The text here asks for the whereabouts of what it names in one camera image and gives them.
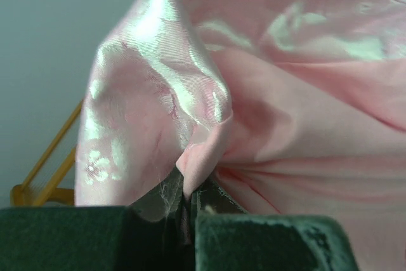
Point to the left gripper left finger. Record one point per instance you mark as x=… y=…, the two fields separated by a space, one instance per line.
x=143 y=236

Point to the wooden shelf rack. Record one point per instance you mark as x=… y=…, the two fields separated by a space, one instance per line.
x=42 y=184

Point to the pink pillow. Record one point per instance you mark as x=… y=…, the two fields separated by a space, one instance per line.
x=314 y=138

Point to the pink satin pillowcase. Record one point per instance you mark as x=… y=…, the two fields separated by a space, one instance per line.
x=155 y=89

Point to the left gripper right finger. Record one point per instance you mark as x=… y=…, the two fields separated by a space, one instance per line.
x=227 y=238

